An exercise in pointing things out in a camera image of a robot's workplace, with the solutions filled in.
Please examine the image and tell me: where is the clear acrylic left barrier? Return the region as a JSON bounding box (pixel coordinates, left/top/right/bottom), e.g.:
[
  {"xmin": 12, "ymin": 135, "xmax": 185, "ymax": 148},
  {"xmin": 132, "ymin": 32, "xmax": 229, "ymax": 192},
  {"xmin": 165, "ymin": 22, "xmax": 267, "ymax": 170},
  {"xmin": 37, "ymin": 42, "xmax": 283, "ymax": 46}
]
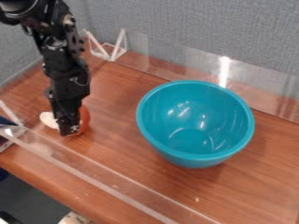
[{"xmin": 0, "ymin": 57, "xmax": 43, "ymax": 88}]

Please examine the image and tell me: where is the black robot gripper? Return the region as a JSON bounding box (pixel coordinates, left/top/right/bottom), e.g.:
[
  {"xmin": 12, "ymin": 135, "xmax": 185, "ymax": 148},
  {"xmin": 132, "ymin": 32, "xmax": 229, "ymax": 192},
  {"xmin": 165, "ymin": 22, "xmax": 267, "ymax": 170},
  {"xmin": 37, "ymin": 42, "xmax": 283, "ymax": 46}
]
[{"xmin": 40, "ymin": 43, "xmax": 92, "ymax": 137}]

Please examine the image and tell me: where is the brown and white toy mushroom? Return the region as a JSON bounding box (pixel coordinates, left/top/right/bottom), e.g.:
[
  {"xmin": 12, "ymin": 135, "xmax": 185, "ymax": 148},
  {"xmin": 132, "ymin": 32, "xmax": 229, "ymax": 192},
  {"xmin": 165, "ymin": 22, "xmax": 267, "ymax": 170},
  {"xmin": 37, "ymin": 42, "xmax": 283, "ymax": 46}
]
[{"xmin": 39, "ymin": 106, "xmax": 91, "ymax": 136}]

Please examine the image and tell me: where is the clear acrylic barrier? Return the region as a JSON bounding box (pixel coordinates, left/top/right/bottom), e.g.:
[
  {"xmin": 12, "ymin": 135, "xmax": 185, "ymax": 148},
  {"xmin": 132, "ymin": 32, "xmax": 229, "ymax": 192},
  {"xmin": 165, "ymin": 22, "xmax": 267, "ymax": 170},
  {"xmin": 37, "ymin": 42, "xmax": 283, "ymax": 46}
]
[
  {"xmin": 0, "ymin": 123, "xmax": 220, "ymax": 224},
  {"xmin": 0, "ymin": 57, "xmax": 43, "ymax": 88},
  {"xmin": 116, "ymin": 29, "xmax": 299, "ymax": 124}
]

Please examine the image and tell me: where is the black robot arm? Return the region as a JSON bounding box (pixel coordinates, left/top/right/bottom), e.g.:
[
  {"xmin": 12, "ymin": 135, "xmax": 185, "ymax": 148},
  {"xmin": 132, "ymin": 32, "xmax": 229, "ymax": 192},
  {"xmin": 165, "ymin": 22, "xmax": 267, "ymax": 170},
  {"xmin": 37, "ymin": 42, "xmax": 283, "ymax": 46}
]
[{"xmin": 0, "ymin": 0, "xmax": 91, "ymax": 136}]

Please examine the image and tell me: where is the clear acrylic corner bracket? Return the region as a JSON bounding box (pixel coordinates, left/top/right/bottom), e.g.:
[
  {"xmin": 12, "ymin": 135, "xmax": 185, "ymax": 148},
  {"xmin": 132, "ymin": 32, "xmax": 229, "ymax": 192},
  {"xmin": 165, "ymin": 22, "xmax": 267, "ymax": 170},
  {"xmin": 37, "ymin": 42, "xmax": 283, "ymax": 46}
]
[{"xmin": 79, "ymin": 29, "xmax": 128, "ymax": 61}]

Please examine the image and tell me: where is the blue plastic bowl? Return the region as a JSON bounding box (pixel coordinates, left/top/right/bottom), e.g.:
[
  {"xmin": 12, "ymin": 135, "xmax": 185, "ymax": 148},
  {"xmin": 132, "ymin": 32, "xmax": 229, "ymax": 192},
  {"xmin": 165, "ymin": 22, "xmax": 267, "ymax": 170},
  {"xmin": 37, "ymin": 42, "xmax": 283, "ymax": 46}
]
[{"xmin": 135, "ymin": 80, "xmax": 255, "ymax": 168}]

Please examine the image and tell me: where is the clear acrylic back barrier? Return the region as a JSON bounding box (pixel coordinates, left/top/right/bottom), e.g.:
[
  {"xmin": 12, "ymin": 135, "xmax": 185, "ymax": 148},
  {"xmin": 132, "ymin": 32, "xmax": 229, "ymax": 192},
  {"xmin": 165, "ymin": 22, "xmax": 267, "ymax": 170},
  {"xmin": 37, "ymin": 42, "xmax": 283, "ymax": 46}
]
[{"xmin": 116, "ymin": 29, "xmax": 299, "ymax": 124}]

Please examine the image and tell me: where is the clear acrylic front barrier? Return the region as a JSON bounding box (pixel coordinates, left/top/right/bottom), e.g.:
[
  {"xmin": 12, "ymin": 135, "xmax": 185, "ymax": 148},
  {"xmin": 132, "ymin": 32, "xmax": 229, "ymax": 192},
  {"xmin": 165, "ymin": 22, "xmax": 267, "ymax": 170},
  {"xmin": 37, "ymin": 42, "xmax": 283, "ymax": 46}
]
[{"xmin": 0, "ymin": 123, "xmax": 220, "ymax": 224}]

